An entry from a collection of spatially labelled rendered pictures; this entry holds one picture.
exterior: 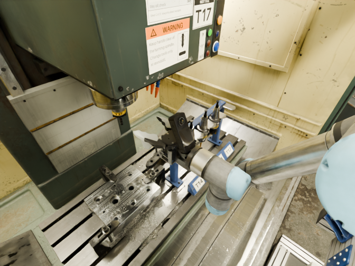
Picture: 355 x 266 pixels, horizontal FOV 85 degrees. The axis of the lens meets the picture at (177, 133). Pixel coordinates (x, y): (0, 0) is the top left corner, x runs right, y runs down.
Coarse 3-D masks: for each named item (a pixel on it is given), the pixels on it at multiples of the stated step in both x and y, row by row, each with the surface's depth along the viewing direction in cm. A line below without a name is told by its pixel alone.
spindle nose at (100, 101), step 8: (88, 88) 61; (96, 96) 61; (104, 96) 60; (128, 96) 63; (136, 96) 67; (96, 104) 64; (104, 104) 62; (112, 104) 62; (120, 104) 63; (128, 104) 65
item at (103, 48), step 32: (0, 0) 60; (32, 0) 45; (64, 0) 36; (96, 0) 32; (128, 0) 36; (32, 32) 56; (64, 32) 43; (96, 32) 35; (128, 32) 39; (192, 32) 54; (64, 64) 52; (96, 64) 41; (128, 64) 43; (192, 64) 62
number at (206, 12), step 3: (204, 6) 53; (207, 6) 54; (210, 6) 55; (204, 9) 54; (207, 9) 55; (210, 9) 56; (201, 12) 53; (204, 12) 54; (207, 12) 55; (210, 12) 56; (201, 15) 54; (204, 15) 55; (207, 15) 56; (210, 15) 57; (201, 18) 55; (204, 18) 56; (207, 18) 57; (210, 18) 58; (201, 21) 55; (204, 21) 56; (207, 21) 57; (210, 21) 58
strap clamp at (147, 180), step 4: (152, 168) 100; (156, 168) 105; (160, 168) 105; (164, 168) 106; (152, 172) 100; (160, 172) 104; (164, 172) 108; (148, 176) 101; (152, 176) 101; (156, 176) 103; (160, 176) 108; (164, 176) 110; (144, 180) 100; (148, 180) 99; (152, 180) 101; (156, 180) 110; (160, 180) 108
